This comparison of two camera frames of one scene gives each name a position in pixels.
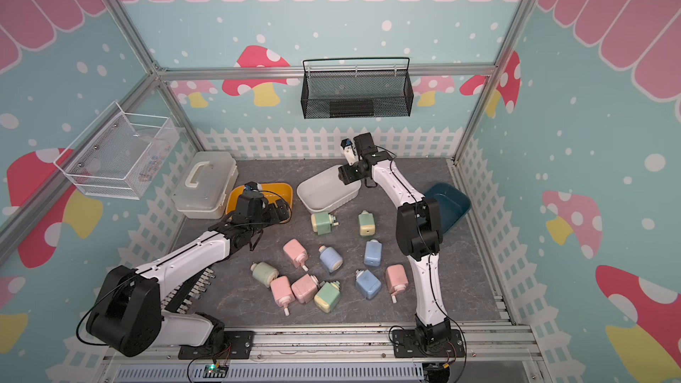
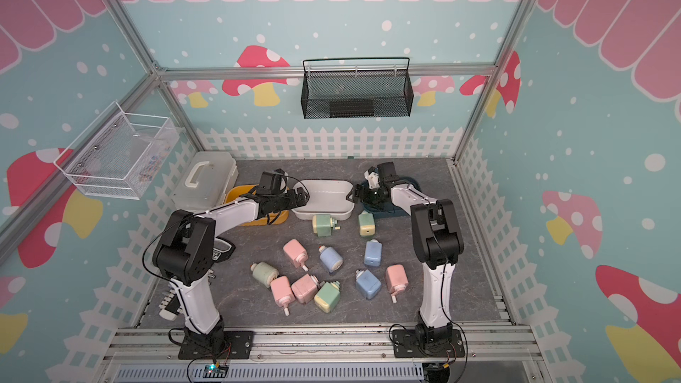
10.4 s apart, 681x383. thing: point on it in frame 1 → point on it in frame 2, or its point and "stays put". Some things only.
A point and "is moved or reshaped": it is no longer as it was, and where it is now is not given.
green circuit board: (215, 371) stays put
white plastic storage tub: (325, 191) is moved or reshaped
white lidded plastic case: (204, 185) stays put
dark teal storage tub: (454, 204) → (388, 210)
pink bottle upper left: (397, 280) stays put
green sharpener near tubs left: (322, 222) stays put
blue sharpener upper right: (372, 253) stays put
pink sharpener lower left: (283, 292) stays put
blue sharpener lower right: (367, 284) stays put
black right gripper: (344, 173) → (356, 191)
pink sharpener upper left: (297, 253) stays put
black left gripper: (271, 208) → (293, 203)
